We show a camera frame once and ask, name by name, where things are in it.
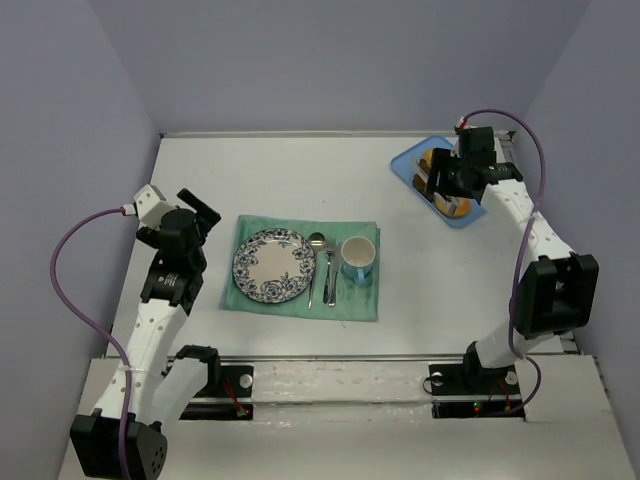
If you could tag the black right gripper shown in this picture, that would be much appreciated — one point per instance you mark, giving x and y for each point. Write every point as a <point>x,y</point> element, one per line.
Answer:
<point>447,172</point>

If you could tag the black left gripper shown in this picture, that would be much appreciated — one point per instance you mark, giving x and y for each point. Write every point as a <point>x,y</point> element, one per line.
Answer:
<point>204,218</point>

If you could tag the dark brown croissant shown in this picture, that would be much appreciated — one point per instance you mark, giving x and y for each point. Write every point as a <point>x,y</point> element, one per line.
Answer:
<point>425,185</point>

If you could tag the silver metal tongs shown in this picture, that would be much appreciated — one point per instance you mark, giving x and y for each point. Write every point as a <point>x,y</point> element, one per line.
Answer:
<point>417,169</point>

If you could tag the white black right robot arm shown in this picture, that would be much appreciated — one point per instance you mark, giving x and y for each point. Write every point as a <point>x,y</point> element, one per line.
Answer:
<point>553,286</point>

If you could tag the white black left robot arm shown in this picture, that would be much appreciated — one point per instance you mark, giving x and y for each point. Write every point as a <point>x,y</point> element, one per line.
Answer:
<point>124,435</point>

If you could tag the round yellow bun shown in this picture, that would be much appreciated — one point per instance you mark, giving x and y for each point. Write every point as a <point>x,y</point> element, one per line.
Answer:
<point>426,160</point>

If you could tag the light blue plastic tray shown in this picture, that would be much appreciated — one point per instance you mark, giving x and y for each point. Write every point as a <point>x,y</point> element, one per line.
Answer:
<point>402,166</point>

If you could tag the blue floral ceramic plate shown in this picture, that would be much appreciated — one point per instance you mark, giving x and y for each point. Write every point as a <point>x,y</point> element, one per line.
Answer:
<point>273,266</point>

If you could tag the silver spoon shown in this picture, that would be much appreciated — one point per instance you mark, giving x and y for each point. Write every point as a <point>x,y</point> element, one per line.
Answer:
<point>317,242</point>

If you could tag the silver fork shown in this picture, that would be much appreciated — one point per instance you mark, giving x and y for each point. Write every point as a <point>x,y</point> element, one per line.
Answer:
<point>330,248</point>

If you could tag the light blue mug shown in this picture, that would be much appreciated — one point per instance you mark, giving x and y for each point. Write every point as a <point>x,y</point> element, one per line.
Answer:
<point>358,255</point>

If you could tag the green cloth placemat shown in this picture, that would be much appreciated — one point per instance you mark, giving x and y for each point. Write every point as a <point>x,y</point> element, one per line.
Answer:
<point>353,302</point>

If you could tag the silver knife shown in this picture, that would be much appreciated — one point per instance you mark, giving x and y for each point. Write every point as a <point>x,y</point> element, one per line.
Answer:
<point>334,275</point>

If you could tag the glazed ring doughnut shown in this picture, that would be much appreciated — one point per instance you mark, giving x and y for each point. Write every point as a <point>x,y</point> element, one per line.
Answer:
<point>452,207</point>

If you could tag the aluminium table rail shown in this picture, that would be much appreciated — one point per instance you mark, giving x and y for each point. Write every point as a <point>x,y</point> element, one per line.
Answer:
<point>368,357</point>

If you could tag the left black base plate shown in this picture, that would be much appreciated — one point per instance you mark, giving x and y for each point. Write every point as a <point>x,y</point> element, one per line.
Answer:
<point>230,399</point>

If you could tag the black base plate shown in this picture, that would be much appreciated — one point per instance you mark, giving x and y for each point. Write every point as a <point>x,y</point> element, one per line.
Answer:
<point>458,394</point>
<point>230,399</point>

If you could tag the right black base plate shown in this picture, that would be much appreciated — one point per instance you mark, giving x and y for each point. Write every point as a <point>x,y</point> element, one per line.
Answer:
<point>458,394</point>

